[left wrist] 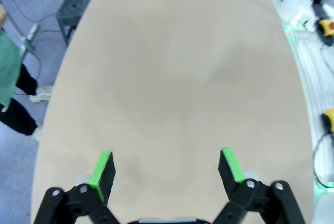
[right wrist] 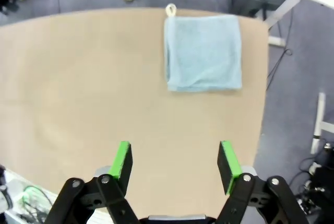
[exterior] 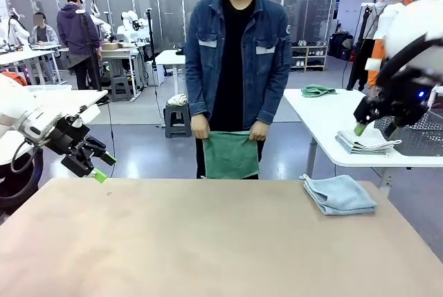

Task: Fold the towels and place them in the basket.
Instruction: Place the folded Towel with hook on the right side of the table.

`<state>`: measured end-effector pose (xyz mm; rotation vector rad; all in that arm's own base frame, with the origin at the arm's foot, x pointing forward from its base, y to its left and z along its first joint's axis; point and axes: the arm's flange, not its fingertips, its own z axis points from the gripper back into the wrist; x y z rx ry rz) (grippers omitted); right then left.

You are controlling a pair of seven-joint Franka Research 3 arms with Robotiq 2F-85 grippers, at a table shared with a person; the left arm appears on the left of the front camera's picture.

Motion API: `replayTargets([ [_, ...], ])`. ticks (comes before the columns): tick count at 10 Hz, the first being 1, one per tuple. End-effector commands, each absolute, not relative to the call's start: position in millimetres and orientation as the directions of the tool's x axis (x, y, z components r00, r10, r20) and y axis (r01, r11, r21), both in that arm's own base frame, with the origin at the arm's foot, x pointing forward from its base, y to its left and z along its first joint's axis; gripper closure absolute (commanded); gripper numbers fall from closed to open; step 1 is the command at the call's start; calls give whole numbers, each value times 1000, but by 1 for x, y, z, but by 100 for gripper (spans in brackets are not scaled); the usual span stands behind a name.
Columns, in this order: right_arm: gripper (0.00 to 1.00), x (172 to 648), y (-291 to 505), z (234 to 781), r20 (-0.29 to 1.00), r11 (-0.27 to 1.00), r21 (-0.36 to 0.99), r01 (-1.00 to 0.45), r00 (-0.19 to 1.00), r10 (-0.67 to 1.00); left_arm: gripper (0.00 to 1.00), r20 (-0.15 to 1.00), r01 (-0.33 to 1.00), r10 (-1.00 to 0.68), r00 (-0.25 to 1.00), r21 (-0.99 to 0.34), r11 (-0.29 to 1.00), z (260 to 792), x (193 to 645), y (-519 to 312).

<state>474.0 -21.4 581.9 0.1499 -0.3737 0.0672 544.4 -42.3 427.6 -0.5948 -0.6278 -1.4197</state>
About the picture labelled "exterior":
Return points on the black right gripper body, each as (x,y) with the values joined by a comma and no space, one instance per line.
(408,103)

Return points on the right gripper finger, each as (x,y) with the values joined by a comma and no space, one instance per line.
(390,126)
(365,111)

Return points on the person's left forearm denim sleeve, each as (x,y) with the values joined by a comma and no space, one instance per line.
(273,99)

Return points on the black bag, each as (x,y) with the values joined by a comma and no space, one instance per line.
(341,46)

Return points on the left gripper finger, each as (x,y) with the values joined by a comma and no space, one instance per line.
(102,151)
(83,167)

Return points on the light blue towel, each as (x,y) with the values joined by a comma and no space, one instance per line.
(342,196)

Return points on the white computer case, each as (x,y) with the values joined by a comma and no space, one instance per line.
(154,73)

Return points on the wooden shoe shelf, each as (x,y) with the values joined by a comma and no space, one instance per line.
(309,58)

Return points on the white background table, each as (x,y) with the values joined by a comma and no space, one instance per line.
(20,56)

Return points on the open cardboard box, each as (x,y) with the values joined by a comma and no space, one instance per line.
(111,46)

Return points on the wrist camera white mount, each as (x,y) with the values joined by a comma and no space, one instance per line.
(90,113)
(373,64)

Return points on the mannequin with orange trousers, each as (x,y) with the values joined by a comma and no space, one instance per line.
(375,51)

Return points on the orange cloth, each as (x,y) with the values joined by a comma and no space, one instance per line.
(15,78)

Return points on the white plastic bin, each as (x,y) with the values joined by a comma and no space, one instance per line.
(52,88)

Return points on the seated person in grey jacket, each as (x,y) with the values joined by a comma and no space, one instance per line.
(43,34)

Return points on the white table with metal legs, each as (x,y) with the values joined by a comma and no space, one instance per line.
(121,53)

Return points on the cream rolled towel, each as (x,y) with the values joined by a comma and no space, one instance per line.
(177,99)

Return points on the white work table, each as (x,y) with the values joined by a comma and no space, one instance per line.
(86,96)

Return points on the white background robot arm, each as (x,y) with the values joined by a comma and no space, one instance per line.
(129,30)
(102,23)
(14,28)

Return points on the grey step stool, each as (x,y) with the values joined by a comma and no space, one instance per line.
(177,120)
(121,87)

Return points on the black tripod pole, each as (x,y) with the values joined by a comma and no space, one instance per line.
(90,54)

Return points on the person's right forearm denim sleeve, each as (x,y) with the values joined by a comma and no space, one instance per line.
(198,96)

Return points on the person in denim jacket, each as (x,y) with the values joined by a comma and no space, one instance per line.
(239,51)

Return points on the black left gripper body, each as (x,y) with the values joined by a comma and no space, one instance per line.
(71,139)

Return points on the person in dark purple hoodie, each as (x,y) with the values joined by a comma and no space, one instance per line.
(76,30)

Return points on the person's left hand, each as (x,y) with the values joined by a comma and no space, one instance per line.
(259,131)

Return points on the green terry towel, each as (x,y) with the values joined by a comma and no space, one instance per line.
(230,155)
(316,91)

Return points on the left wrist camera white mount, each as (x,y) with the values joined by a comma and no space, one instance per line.
(90,113)

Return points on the person's right hand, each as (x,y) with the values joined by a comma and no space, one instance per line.
(200,127)

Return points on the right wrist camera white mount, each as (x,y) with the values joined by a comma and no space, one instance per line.
(373,64)

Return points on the white standing desk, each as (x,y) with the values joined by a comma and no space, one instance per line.
(171,57)

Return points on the white side table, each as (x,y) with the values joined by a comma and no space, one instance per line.
(322,120)

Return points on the black camera pole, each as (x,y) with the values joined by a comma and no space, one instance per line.
(150,37)

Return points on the dark grey perforated basket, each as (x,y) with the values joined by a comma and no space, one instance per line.
(422,137)

